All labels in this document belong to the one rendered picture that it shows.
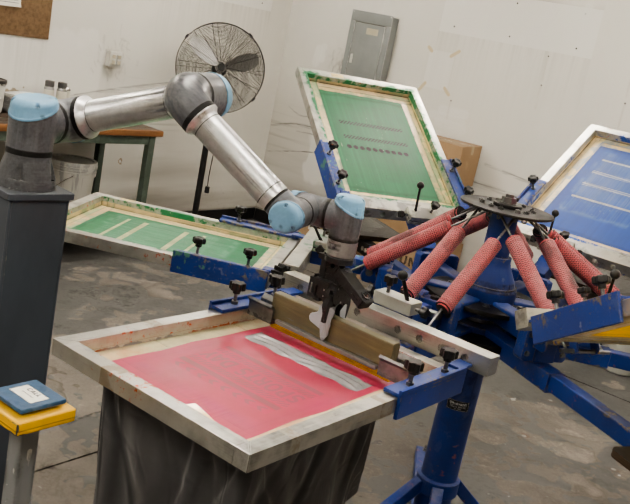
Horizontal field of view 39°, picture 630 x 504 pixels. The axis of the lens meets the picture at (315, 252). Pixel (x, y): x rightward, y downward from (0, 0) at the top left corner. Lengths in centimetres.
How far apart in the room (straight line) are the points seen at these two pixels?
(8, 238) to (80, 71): 402
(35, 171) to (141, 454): 79
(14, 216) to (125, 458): 68
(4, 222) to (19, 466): 74
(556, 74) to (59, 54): 334
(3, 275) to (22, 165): 28
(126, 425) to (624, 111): 475
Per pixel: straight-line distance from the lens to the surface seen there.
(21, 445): 179
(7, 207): 232
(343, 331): 217
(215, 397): 188
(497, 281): 283
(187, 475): 188
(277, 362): 212
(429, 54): 685
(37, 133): 232
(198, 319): 221
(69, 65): 622
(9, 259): 235
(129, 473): 204
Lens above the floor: 173
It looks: 14 degrees down
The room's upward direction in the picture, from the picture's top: 11 degrees clockwise
